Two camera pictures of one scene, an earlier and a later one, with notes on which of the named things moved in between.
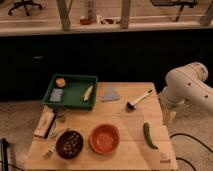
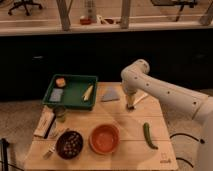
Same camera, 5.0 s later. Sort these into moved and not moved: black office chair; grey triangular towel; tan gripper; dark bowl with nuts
Moved: tan gripper
Not moved: black office chair; grey triangular towel; dark bowl with nuts
